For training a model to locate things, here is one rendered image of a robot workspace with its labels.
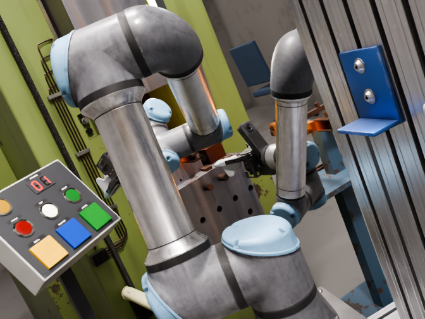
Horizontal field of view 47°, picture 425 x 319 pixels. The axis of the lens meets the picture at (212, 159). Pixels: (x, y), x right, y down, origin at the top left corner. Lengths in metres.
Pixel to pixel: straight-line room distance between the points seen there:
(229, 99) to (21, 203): 1.07
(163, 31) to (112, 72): 0.10
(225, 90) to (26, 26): 0.85
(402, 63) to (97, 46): 0.48
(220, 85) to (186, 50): 1.30
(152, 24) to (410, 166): 0.45
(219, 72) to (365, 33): 1.62
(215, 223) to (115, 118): 1.10
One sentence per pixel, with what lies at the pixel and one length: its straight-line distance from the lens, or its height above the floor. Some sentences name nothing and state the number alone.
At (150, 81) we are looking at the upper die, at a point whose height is 1.30.
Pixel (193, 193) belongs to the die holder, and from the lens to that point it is 1.78.
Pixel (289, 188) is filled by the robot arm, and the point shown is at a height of 0.95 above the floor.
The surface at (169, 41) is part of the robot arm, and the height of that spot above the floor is 1.37.
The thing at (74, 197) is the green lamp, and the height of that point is 1.08.
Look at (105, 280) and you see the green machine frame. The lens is 1.88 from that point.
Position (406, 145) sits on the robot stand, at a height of 1.16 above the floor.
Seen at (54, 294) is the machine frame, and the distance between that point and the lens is 2.30.
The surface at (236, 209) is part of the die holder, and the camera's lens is 1.90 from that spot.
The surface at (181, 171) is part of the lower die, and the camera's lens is 1.83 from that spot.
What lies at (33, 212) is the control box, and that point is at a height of 1.11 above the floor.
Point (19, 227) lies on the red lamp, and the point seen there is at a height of 1.10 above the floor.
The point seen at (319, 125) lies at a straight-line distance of 1.78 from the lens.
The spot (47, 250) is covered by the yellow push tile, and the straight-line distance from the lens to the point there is 1.39.
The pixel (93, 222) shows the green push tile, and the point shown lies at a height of 1.00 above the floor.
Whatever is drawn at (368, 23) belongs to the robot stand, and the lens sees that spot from 0.55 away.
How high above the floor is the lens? 1.35
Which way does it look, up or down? 13 degrees down
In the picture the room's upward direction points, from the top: 23 degrees counter-clockwise
